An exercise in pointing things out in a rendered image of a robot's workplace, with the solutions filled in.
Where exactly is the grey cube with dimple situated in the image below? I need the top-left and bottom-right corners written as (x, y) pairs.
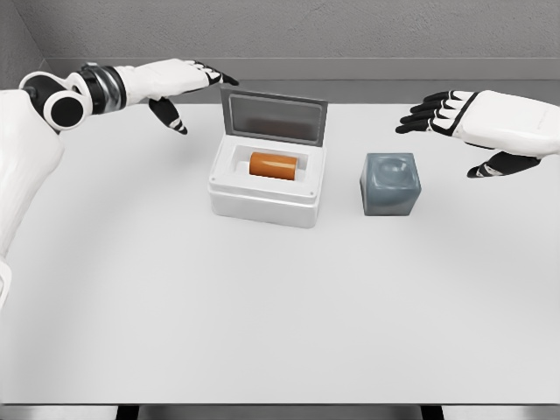
top-left (359, 152), bottom-right (423, 218)

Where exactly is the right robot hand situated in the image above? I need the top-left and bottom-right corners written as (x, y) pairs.
top-left (395, 89), bottom-right (550, 179)

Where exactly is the orange cylinder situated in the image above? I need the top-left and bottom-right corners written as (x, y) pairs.
top-left (248, 150), bottom-right (299, 180)

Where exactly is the white box with open lid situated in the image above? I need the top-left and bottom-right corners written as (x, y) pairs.
top-left (207, 82), bottom-right (329, 230)

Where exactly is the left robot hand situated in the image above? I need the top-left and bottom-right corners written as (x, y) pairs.
top-left (143, 58), bottom-right (240, 136)

